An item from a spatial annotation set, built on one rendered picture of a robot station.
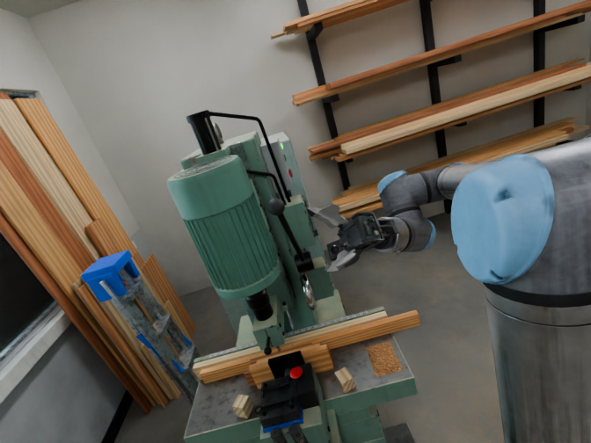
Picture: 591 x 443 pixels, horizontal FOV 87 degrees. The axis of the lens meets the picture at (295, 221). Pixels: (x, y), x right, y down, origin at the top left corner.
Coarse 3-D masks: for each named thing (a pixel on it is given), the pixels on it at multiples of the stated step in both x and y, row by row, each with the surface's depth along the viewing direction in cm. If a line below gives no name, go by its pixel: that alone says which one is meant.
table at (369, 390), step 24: (384, 336) 89; (336, 360) 86; (360, 360) 84; (216, 384) 91; (240, 384) 88; (336, 384) 79; (360, 384) 77; (384, 384) 76; (408, 384) 76; (192, 408) 86; (216, 408) 83; (336, 408) 77; (360, 408) 78; (192, 432) 79; (216, 432) 78; (240, 432) 79; (336, 432) 71
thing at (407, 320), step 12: (408, 312) 89; (372, 324) 89; (384, 324) 88; (396, 324) 88; (408, 324) 89; (324, 336) 90; (336, 336) 89; (348, 336) 89; (360, 336) 89; (372, 336) 89; (240, 360) 91; (204, 372) 91; (216, 372) 91; (228, 372) 91; (240, 372) 92
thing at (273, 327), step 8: (272, 296) 93; (272, 304) 90; (280, 312) 90; (256, 320) 85; (272, 320) 83; (280, 320) 86; (256, 328) 82; (264, 328) 81; (272, 328) 81; (280, 328) 83; (256, 336) 82; (264, 336) 82; (272, 336) 82; (280, 336) 82; (264, 344) 83; (272, 344) 83; (280, 344) 83
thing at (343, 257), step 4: (340, 252) 69; (344, 252) 69; (348, 252) 70; (352, 252) 67; (340, 256) 68; (344, 256) 69; (348, 256) 67; (352, 256) 64; (336, 260) 67; (340, 260) 67; (344, 260) 66; (348, 260) 64; (332, 264) 67; (336, 264) 66; (340, 264) 65; (344, 264) 65; (328, 268) 65; (332, 268) 65; (336, 268) 66; (340, 268) 66
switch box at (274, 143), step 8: (264, 144) 96; (272, 144) 95; (264, 152) 96; (280, 152) 96; (264, 160) 97; (272, 160) 97; (280, 160) 97; (272, 168) 98; (280, 168) 98; (288, 176) 100; (272, 184) 100; (280, 184) 100; (288, 184) 100
